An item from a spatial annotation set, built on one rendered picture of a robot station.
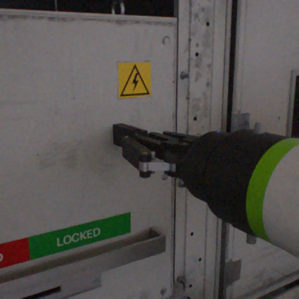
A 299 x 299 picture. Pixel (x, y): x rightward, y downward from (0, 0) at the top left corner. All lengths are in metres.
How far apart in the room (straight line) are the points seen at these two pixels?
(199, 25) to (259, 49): 0.14
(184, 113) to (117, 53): 0.19
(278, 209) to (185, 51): 0.43
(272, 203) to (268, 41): 0.52
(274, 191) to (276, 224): 0.02
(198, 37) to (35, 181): 0.36
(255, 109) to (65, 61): 0.39
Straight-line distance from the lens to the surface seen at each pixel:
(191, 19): 0.70
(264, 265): 0.94
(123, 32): 0.59
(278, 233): 0.32
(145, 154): 0.42
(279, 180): 0.32
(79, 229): 0.61
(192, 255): 0.81
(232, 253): 0.85
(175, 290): 0.78
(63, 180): 0.57
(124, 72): 0.59
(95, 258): 0.59
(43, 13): 0.54
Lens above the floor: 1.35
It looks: 14 degrees down
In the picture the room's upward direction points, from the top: straight up
